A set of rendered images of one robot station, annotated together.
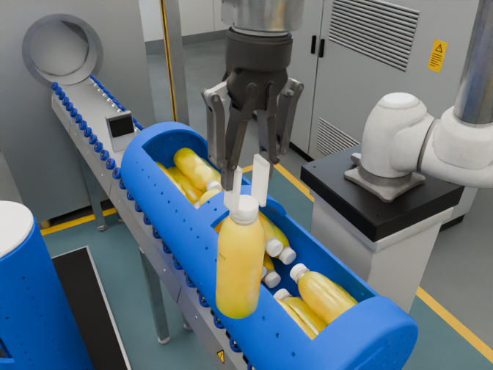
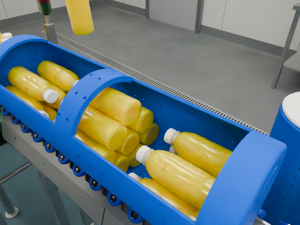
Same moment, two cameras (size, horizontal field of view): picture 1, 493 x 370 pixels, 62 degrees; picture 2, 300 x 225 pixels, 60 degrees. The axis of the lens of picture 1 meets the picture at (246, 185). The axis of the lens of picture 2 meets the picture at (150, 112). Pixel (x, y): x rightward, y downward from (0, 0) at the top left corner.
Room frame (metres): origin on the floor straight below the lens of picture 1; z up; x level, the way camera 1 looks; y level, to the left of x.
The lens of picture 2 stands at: (1.34, -0.02, 1.55)
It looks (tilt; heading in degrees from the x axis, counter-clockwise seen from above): 37 degrees down; 163
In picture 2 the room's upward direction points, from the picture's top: straight up
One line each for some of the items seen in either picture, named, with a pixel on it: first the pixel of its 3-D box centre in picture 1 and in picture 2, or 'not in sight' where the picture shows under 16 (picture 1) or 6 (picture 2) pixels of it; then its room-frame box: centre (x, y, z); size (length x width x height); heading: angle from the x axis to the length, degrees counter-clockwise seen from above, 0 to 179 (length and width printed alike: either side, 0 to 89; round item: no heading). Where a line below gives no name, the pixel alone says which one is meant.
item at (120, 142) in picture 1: (122, 132); not in sight; (1.48, 0.50, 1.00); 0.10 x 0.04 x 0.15; 123
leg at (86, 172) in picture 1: (91, 189); not in sight; (2.02, 0.95, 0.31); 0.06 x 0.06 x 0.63; 33
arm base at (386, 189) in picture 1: (379, 168); not in sight; (1.08, -0.42, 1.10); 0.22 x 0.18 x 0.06; 35
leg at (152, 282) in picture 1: (155, 298); not in sight; (1.20, 0.41, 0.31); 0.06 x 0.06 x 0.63; 33
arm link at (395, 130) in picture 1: (395, 132); not in sight; (1.05, -0.43, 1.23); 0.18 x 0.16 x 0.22; 54
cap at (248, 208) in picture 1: (244, 209); not in sight; (0.45, 0.00, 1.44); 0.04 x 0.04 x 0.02
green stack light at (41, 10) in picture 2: not in sight; (44, 7); (-0.15, -0.14, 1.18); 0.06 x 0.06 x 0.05
